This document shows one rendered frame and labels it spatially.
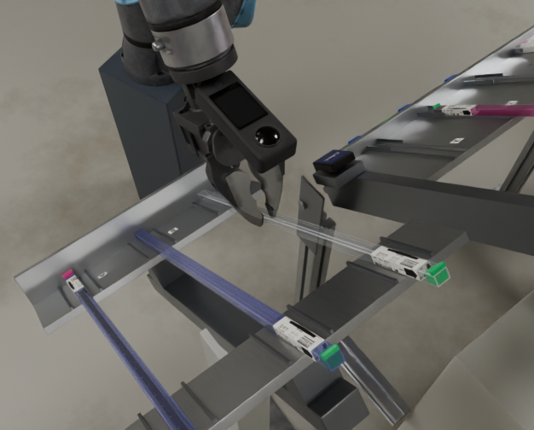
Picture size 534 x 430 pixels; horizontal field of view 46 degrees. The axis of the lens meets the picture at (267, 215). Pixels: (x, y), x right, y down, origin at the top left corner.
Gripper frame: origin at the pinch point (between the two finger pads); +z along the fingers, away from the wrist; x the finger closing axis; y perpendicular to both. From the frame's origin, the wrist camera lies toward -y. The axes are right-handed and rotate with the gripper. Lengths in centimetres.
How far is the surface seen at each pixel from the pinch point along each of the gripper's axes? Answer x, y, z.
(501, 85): -46.5, 5.3, 8.1
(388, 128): -30.0, 13.3, 9.0
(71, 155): 1, 123, 34
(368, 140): -25.9, 13.3, 8.9
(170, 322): 7, 68, 63
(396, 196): -16.2, -3.4, 6.3
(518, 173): -87, 37, 63
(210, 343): 13.5, -3.7, 8.0
